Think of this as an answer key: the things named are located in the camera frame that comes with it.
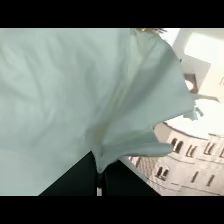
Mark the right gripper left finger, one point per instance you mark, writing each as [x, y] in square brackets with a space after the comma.
[78, 180]

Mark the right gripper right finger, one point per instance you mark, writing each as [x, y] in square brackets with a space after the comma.
[123, 181]

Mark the pale green shirt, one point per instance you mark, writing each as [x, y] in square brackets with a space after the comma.
[76, 93]

